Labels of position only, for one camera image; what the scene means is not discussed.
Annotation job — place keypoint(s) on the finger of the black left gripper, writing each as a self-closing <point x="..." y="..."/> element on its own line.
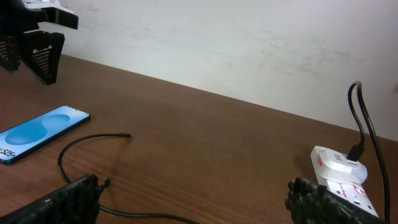
<point x="9" y="59"/>
<point x="41" y="52"/>

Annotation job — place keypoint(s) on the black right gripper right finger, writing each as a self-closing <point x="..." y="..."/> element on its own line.
<point x="312" y="203"/>

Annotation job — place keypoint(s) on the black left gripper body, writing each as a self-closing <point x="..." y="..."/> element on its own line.
<point x="20" y="16"/>

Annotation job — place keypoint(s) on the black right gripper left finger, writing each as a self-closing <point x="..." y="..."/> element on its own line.
<point x="74" y="203"/>

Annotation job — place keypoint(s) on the blue Galaxy smartphone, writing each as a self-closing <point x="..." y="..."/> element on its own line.
<point x="23" y="139"/>

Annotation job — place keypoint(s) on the white charger adapter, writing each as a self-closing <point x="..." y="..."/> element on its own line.
<point x="333" y="165"/>

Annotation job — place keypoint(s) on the white power strip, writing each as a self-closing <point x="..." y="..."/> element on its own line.
<point x="353" y="192"/>

